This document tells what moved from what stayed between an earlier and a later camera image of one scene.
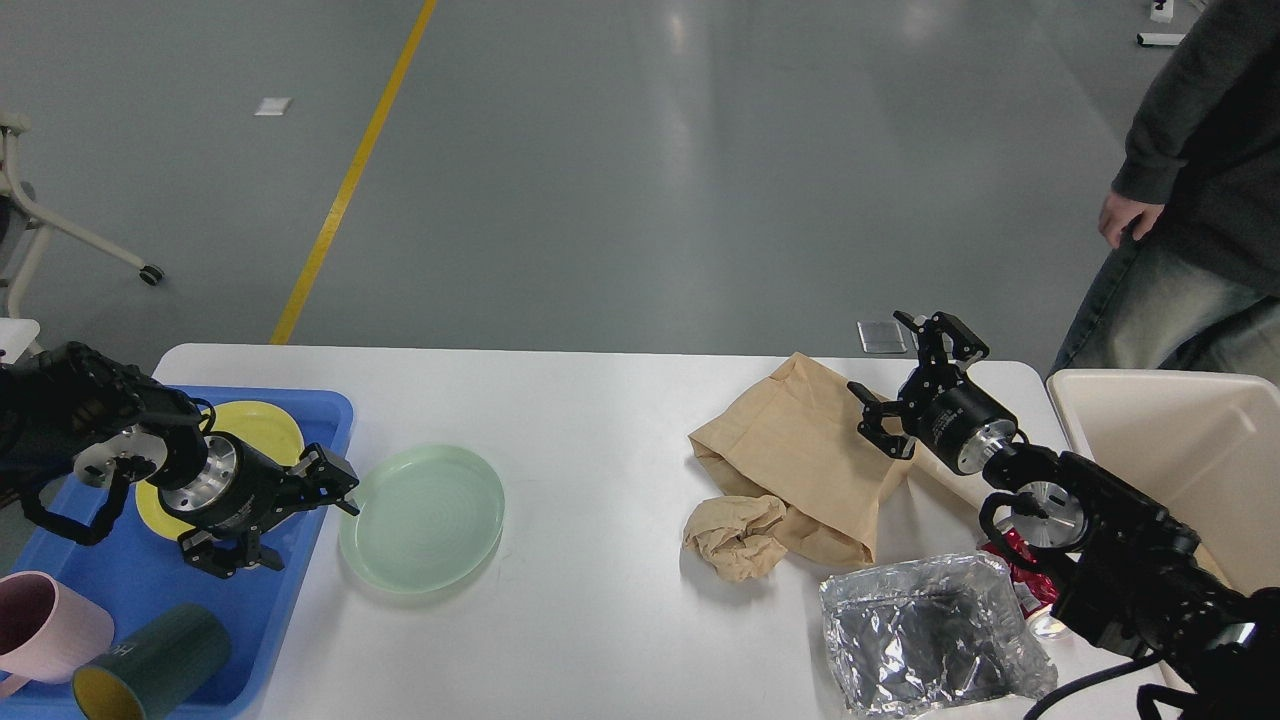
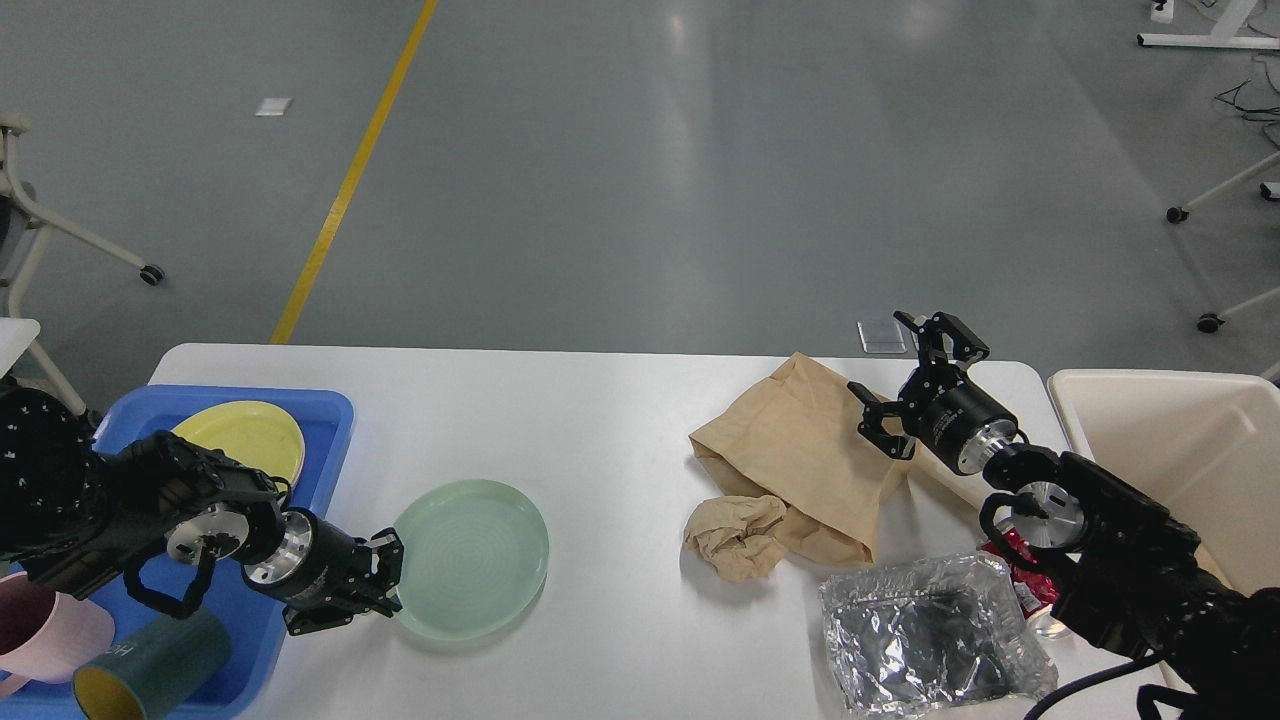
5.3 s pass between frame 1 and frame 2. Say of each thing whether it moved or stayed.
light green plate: moved
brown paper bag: stayed
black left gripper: moved
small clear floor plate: stayed
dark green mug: stayed
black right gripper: stayed
